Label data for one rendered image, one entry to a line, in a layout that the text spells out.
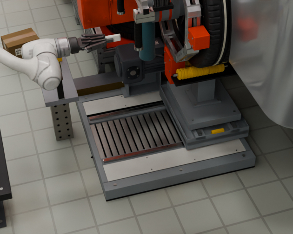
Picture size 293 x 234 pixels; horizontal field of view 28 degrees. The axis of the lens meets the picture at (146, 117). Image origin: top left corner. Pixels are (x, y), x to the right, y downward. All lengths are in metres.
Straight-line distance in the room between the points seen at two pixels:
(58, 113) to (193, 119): 0.75
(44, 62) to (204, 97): 1.09
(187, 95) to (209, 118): 0.22
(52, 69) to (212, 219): 1.12
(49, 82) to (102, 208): 0.85
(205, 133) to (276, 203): 0.53
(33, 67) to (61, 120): 0.88
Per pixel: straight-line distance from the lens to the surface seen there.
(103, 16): 3.33
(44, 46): 2.59
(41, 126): 3.52
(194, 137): 3.13
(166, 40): 3.06
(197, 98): 3.23
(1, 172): 2.87
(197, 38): 2.59
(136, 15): 2.63
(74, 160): 3.28
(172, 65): 3.02
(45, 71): 2.47
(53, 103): 2.97
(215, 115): 3.18
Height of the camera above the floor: 2.30
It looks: 41 degrees down
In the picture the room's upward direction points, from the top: 2 degrees counter-clockwise
